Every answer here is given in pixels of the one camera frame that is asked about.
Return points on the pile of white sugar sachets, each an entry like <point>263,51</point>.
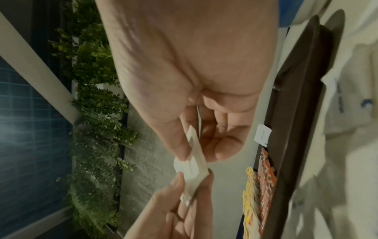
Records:
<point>351,105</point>

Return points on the blue and white bowl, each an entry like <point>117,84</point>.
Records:
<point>307,11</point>

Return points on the glass grid building facade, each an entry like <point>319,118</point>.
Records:
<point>29,151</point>

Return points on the green hedge plants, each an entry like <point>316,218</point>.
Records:
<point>94,116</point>

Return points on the row of red Nescafe sachets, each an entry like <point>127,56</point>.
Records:
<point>267,186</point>

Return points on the white slanted beam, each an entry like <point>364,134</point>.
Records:
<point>38,70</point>

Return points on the brown plastic tray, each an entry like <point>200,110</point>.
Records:
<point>298,105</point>

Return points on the white sugar packet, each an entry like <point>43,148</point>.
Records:
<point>262,134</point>
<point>192,189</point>
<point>198,161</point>

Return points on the person's left hand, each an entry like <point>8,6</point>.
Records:
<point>171,217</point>

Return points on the person's right hand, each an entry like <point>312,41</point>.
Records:
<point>192,58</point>

